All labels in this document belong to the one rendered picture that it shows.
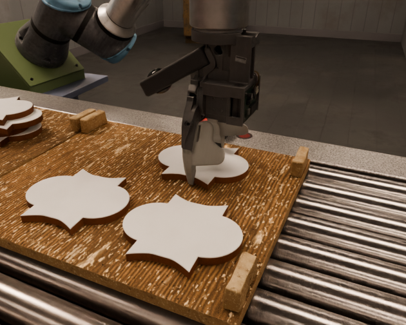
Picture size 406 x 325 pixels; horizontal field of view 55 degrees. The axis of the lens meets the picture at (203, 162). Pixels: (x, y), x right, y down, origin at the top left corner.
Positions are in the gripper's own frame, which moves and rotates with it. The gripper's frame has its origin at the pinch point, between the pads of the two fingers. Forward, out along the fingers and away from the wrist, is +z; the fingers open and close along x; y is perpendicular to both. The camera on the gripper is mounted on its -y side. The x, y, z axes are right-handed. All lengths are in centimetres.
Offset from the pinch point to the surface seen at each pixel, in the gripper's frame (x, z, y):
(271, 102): 294, 95, -62
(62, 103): 17.9, 3.1, -44.8
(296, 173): 2.4, -0.2, 13.9
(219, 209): -11.2, -0.5, 7.3
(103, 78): 53, 8, -60
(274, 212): -7.4, 0.6, 13.4
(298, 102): 305, 95, -39
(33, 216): -21.5, -0.1, -13.0
